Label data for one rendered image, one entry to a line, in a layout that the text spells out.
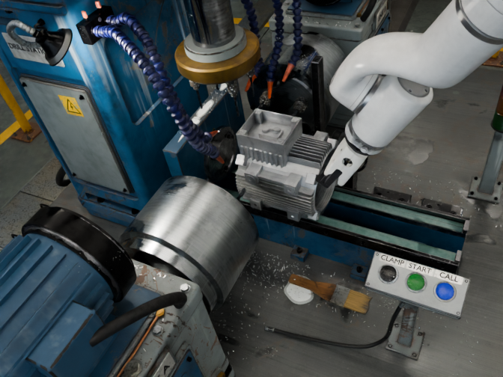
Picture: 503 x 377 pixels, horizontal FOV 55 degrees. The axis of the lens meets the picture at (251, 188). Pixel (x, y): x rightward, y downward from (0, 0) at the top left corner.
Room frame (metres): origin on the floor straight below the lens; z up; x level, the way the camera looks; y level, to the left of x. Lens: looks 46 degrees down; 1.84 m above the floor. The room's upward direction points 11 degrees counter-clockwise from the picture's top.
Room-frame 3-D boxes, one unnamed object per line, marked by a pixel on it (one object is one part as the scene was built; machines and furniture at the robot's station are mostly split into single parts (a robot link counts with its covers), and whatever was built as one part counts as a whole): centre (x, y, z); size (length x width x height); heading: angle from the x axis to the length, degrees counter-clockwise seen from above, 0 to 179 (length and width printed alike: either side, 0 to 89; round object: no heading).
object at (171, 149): (0.99, 0.11, 0.97); 0.30 x 0.11 x 0.34; 145
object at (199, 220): (0.61, 0.18, 1.04); 0.37 x 0.25 x 0.25; 145
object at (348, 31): (1.40, -0.35, 0.99); 0.35 x 0.31 x 0.37; 145
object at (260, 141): (0.87, -0.07, 1.11); 0.12 x 0.11 x 0.07; 54
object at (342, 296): (0.63, -0.14, 0.80); 0.21 x 0.05 x 0.01; 55
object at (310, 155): (0.85, -0.10, 1.01); 0.20 x 0.19 x 0.19; 54
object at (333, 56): (1.18, -0.21, 1.04); 0.41 x 0.25 x 0.25; 145
